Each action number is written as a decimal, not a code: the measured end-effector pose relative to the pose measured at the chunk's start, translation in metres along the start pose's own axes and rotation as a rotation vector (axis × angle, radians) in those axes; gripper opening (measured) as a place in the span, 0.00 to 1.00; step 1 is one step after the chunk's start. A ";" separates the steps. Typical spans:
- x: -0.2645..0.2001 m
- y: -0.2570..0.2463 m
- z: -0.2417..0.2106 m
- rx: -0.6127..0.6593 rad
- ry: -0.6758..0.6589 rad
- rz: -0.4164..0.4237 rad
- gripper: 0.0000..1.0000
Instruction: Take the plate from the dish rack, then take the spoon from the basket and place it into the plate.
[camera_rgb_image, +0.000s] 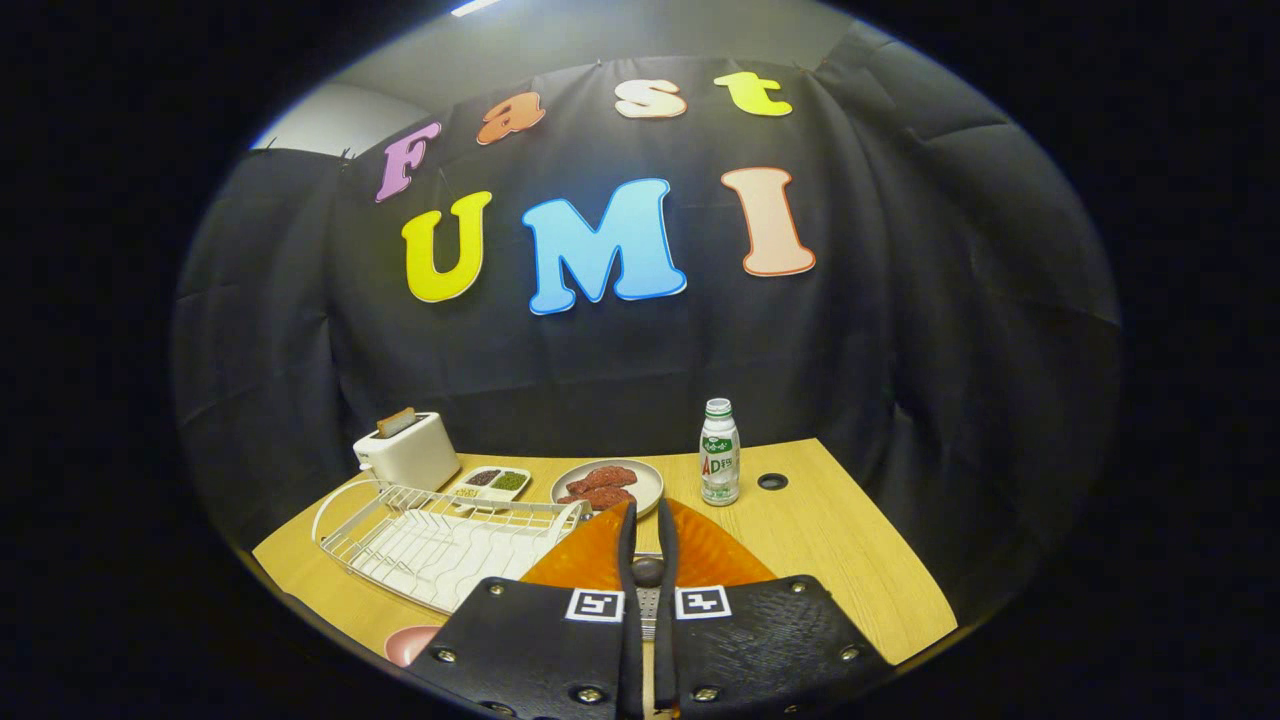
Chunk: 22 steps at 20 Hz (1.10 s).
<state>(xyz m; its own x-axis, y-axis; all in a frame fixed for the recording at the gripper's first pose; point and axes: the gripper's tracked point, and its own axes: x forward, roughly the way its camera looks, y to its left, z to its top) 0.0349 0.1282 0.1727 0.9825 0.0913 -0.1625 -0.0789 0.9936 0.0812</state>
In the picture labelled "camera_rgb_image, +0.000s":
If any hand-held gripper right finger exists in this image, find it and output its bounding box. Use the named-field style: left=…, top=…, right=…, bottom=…
left=655, top=497, right=893, bottom=720

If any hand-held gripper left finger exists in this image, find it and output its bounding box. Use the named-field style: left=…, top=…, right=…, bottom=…
left=405, top=500, right=643, bottom=720

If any pink plate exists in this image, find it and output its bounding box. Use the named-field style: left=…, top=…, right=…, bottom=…
left=385, top=625, right=443, bottom=668

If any white wire dish rack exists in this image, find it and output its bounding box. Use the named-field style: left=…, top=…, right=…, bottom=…
left=312, top=480, right=593, bottom=616

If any white divided bean dish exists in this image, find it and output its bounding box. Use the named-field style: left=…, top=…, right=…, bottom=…
left=447, top=465, right=532, bottom=513

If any beige plate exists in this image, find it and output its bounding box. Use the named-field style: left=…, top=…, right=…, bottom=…
left=550, top=459, right=665, bottom=519

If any white drip tray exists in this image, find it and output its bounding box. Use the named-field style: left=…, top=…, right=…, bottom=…
left=375, top=510, right=561, bottom=614

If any red meat piece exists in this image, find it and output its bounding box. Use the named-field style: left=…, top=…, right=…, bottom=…
left=566, top=465, right=638, bottom=496
left=557, top=486, right=635, bottom=512

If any white green-label drink bottle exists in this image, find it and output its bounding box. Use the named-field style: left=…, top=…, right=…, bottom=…
left=699, top=398, right=742, bottom=507

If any white toaster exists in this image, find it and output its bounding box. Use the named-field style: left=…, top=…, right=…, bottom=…
left=353, top=411, right=462, bottom=492

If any black backdrop cloth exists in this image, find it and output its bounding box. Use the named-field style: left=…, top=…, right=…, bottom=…
left=170, top=25, right=1121, bottom=621

